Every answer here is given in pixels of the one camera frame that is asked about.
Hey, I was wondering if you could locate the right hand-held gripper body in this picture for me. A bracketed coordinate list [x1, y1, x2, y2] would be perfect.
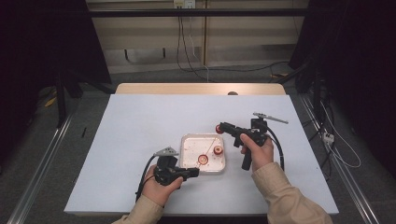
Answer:
[233, 112, 289, 172]

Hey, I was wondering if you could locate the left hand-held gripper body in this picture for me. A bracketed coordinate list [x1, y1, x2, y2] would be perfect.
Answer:
[152, 147, 189, 187]

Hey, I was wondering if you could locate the thin wooden skewer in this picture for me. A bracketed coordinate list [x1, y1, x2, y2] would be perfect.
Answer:
[197, 138, 217, 171]

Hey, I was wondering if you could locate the white rectangular tray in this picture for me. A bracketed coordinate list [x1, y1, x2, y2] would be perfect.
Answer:
[179, 133, 227, 175]

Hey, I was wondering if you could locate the person's left hand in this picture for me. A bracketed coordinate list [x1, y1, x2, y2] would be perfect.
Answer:
[141, 164, 185, 207]

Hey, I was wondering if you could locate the person's right hand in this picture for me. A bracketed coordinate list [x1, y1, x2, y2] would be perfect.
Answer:
[240, 133, 276, 173]

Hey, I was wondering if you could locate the light wooden table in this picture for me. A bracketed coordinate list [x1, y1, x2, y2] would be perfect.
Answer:
[115, 82, 287, 96]

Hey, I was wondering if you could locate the white power strip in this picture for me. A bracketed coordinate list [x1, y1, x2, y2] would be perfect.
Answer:
[321, 131, 336, 146]

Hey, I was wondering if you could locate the black curtain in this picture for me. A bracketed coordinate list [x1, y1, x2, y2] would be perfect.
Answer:
[288, 0, 396, 175]
[0, 0, 112, 157]

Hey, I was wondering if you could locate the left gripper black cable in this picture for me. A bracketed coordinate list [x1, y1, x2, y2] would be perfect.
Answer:
[134, 154, 157, 202]

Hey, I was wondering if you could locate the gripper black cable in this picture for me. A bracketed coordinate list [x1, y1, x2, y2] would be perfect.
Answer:
[134, 154, 157, 202]
[263, 126, 285, 172]

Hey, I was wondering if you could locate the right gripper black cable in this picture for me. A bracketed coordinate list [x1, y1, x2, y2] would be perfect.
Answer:
[263, 126, 285, 172]

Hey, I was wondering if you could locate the black floor cable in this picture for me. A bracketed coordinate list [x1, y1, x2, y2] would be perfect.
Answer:
[204, 61, 291, 75]

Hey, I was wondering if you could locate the white power cable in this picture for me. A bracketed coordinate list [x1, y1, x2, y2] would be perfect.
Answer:
[188, 17, 210, 82]

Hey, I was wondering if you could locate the black power cable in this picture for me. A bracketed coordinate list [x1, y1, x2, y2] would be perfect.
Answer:
[179, 15, 216, 83]
[176, 15, 200, 78]

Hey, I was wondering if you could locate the thin white looped cable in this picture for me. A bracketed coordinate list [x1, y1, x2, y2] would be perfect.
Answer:
[319, 100, 362, 169]

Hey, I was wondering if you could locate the aluminium floor rail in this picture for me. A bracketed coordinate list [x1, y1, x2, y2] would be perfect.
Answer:
[298, 92, 381, 224]
[7, 113, 78, 224]

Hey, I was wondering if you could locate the black horizontal frame bar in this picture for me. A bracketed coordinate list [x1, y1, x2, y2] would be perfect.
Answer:
[88, 7, 310, 19]

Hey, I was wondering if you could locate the white wall power outlet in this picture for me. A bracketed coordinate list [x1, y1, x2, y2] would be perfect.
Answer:
[173, 0, 197, 9]

